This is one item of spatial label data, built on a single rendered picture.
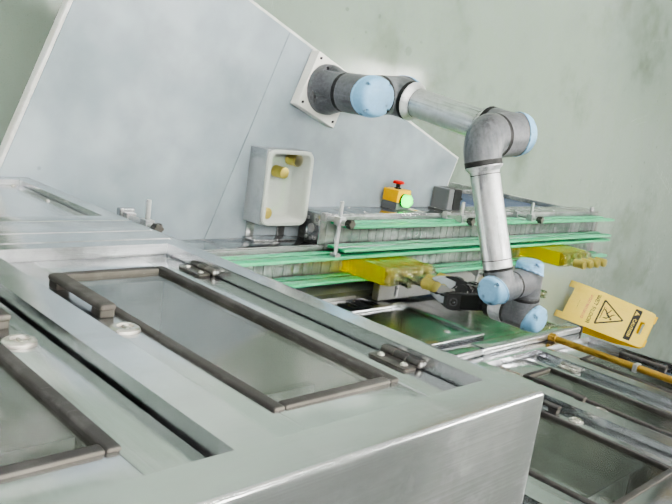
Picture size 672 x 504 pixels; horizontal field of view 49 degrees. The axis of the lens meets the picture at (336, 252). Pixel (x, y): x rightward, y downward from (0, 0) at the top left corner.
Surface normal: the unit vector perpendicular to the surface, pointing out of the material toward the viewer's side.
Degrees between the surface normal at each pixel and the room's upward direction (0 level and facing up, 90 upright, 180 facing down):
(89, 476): 90
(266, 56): 0
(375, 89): 8
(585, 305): 77
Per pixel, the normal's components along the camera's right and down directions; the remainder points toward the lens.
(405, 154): 0.69, 0.24
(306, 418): 0.14, -0.97
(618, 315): -0.33, -0.40
